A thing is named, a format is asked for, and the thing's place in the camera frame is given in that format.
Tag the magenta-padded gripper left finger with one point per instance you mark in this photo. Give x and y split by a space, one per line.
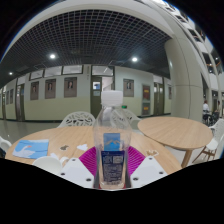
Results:
77 171

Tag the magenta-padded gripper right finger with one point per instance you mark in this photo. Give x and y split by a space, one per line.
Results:
146 170

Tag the clear plastic water bottle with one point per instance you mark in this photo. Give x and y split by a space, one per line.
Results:
111 133

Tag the white torn paper scrap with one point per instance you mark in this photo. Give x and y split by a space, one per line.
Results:
82 147

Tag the grey paper scrap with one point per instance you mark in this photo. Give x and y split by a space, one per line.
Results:
64 147

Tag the white flat paper scrap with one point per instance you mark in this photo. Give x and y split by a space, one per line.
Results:
53 155

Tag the round wooden side table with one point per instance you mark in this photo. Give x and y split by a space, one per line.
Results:
175 131

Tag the blue printed paper sheet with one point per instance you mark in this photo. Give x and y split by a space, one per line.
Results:
31 148

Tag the white lattice-back chair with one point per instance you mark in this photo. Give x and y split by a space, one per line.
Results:
131 116
77 119

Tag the green exit sign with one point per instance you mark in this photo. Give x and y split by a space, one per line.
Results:
124 106

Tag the white slatted chair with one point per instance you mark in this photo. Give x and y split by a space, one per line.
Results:
215 140

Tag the door with glass window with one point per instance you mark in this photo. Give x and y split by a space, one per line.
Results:
96 96

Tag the person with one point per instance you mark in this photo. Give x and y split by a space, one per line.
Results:
206 110

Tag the round ceiling lights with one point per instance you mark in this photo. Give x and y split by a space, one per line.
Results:
52 56

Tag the framed wall portraits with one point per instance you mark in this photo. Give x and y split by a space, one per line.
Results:
70 86

